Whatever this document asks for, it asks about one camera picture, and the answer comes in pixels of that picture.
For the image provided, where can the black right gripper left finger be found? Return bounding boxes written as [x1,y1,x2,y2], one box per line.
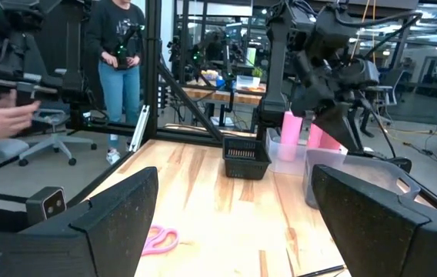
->
[0,166,159,277]

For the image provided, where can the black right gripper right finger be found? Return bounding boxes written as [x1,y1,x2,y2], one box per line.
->
[311,164,437,277]

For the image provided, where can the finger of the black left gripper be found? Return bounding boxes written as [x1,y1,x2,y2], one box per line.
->
[313,107,358,155]
[333,102,362,154]

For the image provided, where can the dark pink paint bottle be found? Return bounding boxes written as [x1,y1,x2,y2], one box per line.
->
[318,130,342,151]

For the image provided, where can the smoky grey plastic bin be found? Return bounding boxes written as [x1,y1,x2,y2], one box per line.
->
[302,149,422,211]

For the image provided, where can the thin black paintbrush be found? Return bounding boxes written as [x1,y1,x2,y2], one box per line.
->
[296,264,347,277]

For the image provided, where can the pink scissors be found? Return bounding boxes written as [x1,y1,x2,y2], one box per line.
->
[141,224,180,258]

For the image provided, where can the black office desk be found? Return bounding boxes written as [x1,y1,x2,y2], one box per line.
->
[356,82,396,138]

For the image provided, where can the clear plastic bin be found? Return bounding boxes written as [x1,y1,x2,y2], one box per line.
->
[265,128,349,176]

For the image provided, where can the white container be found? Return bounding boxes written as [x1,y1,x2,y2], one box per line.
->
[235,74,262,91]

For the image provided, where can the black mesh basket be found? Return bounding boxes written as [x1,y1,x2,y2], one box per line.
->
[222,136,272,181]

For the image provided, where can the wooden work table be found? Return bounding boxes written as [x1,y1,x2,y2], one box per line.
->
[182,78,269,107]

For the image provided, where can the white office chair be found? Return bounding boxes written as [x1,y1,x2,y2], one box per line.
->
[17,67,98,168]

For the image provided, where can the black device with green light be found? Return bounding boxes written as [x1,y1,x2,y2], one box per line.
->
[62,22,106,134]

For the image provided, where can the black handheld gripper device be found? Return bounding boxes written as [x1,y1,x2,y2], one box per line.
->
[114,23,145,71]

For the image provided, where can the person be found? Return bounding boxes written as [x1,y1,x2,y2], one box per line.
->
[85,0,146,165]

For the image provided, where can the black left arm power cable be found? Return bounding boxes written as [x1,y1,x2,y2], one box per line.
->
[355,90,399,159]

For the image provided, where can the small silver camera box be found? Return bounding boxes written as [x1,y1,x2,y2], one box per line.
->
[25,186,68,226]

